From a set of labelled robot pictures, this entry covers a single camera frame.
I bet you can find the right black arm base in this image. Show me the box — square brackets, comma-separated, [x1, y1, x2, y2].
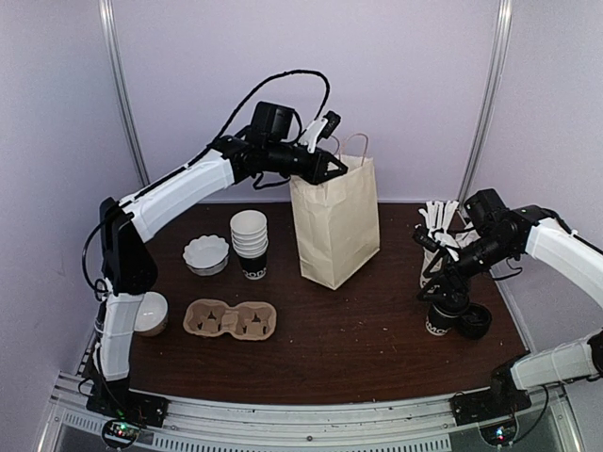
[449, 390, 531, 426]

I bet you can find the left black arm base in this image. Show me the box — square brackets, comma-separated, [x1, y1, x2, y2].
[86, 379, 169, 428]

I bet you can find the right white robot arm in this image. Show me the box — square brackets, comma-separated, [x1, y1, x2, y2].
[413, 188, 602, 416]

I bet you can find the stack of paper cups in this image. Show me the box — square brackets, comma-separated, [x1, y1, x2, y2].
[230, 210, 269, 281]

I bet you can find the cream paper bag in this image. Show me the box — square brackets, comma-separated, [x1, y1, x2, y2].
[289, 133, 381, 290]

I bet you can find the aluminium front rail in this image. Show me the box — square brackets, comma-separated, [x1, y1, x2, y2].
[34, 373, 586, 451]

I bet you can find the stack of black lids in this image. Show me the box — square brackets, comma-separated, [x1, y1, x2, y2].
[456, 303, 492, 340]

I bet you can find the cardboard cup carrier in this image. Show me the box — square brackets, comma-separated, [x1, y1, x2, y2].
[183, 299, 277, 342]

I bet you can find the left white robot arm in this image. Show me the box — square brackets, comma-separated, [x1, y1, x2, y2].
[94, 102, 348, 418]

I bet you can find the white cup holding straws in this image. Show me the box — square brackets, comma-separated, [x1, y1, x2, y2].
[419, 249, 442, 288]

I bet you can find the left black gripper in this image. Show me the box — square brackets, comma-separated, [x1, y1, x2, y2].
[267, 141, 349, 186]

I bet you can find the black paper coffee cup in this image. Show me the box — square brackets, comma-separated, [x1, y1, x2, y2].
[425, 303, 461, 337]

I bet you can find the white round bowl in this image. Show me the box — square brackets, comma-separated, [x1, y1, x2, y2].
[135, 292, 169, 337]

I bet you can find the white scalloped bowl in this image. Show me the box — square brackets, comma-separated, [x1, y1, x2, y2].
[183, 234, 230, 276]

